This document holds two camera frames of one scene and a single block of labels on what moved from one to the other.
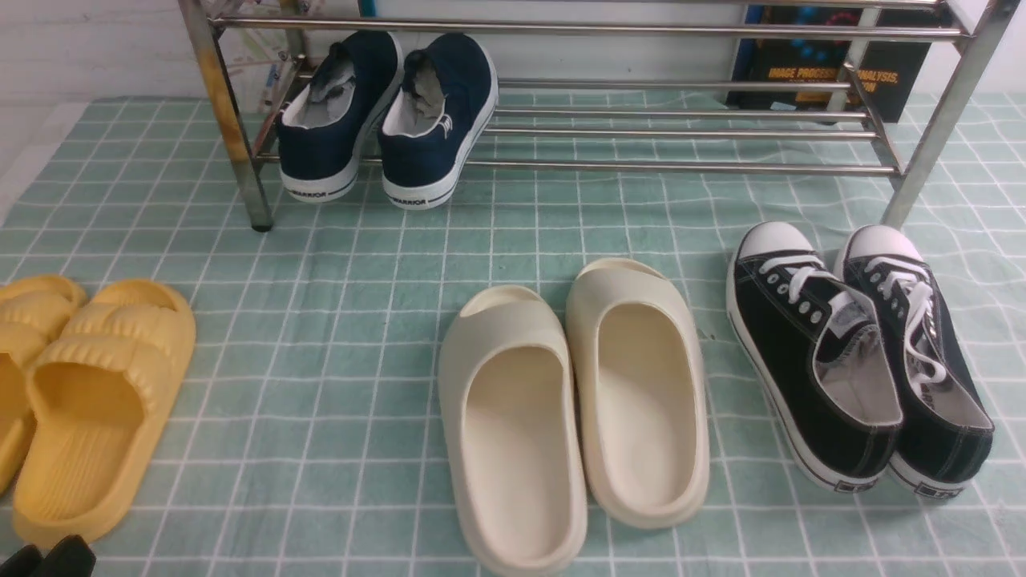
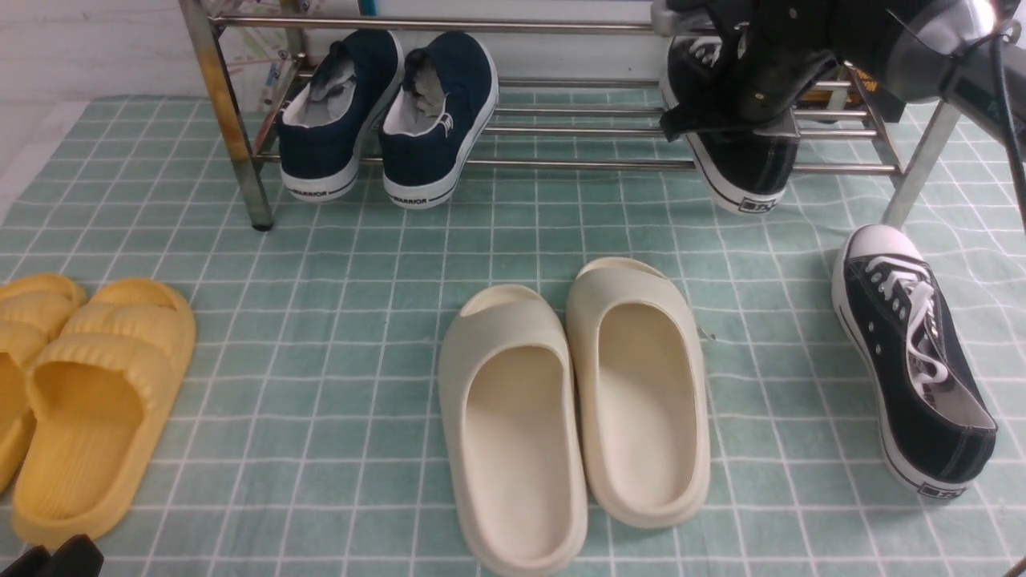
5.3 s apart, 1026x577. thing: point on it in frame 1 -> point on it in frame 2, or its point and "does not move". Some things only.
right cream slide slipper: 642,391 does not move
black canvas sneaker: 815,357 -> 749,171
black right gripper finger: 73,557 does not move
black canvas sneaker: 946,429 does not move
